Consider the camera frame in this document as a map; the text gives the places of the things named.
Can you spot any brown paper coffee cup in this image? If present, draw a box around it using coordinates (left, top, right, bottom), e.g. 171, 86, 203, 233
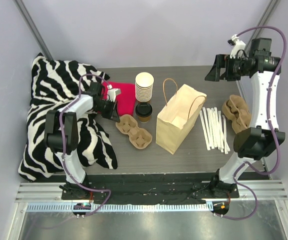
137, 114, 151, 123

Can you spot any black plastic cup lid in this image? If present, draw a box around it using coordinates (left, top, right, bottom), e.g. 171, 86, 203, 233
135, 102, 153, 118

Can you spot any brown pulp cup carrier single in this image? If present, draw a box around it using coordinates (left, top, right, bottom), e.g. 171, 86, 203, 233
115, 114, 152, 150

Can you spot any brown paper bag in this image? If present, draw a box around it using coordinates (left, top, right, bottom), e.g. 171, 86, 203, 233
156, 84, 207, 154

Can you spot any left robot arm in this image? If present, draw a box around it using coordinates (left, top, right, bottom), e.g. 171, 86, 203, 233
44, 82, 121, 200

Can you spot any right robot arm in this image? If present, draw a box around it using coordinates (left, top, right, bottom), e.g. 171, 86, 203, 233
205, 35, 286, 198

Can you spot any pink folded cloth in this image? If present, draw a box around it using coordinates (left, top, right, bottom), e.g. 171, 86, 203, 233
108, 81, 136, 116

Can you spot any brown pulp cup carrier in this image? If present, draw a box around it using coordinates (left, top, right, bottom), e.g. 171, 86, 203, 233
222, 94, 252, 134

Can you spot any stack of brown paper cups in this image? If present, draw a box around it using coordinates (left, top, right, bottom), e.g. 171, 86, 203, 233
135, 72, 154, 103

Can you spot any white wrapped straw bundle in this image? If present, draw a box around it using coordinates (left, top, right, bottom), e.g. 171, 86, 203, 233
200, 107, 231, 155

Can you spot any zebra print pillow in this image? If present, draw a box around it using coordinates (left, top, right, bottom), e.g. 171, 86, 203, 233
18, 53, 118, 182

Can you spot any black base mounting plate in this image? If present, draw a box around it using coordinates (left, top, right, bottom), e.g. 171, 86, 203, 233
61, 173, 240, 205

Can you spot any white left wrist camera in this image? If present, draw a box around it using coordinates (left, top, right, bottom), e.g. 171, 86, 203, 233
107, 84, 121, 102

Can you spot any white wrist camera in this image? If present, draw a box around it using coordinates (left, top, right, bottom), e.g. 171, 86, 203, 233
107, 84, 121, 102
228, 34, 246, 59

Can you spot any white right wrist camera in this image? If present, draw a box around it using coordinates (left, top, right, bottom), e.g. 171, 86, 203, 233
228, 34, 246, 59

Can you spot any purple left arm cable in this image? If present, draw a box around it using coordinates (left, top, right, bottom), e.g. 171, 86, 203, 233
37, 74, 112, 230

